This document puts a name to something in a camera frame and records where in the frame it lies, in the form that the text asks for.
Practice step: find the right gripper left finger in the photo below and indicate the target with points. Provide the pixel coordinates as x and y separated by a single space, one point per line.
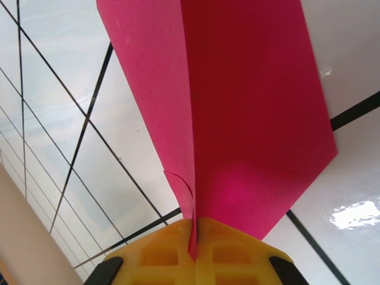
166 237

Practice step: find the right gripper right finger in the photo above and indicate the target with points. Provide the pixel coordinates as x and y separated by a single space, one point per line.
261 267

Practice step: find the pink paper sheet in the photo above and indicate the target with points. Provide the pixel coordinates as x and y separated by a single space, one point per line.
237 89

